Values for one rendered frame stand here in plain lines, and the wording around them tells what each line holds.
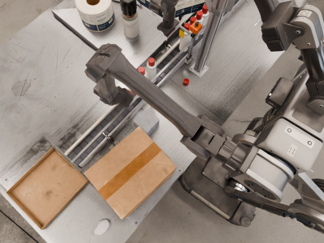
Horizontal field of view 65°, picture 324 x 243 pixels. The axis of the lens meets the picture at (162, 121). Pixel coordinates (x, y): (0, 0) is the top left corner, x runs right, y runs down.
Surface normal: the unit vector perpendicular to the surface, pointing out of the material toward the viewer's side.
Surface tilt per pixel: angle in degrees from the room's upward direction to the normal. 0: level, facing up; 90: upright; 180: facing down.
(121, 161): 0
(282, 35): 44
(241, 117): 0
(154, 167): 0
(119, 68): 24
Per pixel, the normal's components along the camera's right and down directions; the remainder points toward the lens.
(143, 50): 0.03, -0.31
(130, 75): 0.31, 0.00
